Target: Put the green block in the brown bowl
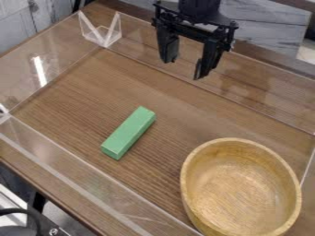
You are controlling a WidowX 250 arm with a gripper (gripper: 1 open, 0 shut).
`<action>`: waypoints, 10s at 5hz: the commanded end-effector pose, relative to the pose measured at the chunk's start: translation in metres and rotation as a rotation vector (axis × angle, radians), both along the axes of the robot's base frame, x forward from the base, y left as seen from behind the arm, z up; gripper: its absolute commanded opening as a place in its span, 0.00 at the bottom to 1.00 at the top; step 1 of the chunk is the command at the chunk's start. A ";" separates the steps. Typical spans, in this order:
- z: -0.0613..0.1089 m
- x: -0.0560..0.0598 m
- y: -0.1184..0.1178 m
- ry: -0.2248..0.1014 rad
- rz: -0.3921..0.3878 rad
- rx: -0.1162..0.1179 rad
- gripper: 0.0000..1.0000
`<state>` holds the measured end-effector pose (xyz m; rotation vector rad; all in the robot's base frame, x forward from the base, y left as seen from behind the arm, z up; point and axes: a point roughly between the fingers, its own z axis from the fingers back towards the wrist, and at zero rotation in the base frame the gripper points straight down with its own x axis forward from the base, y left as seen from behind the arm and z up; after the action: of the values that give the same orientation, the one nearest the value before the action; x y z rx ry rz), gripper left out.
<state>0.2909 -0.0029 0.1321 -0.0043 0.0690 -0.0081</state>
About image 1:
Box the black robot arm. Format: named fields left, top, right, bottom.
left=151, top=0, right=239, bottom=80

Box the brown wooden bowl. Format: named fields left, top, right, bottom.
left=180, top=137, right=302, bottom=236

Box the black cable under table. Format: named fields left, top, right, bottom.
left=0, top=207, right=44, bottom=236

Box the clear acrylic front barrier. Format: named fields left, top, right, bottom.
left=0, top=115, right=202, bottom=236

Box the clear acrylic corner bracket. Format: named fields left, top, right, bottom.
left=77, top=12, right=121, bottom=48

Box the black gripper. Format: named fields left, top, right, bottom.
left=152, top=0, right=239, bottom=80

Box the black table leg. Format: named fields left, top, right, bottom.
left=28, top=192, right=47, bottom=213

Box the green rectangular block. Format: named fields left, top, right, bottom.
left=101, top=106, right=156, bottom=160

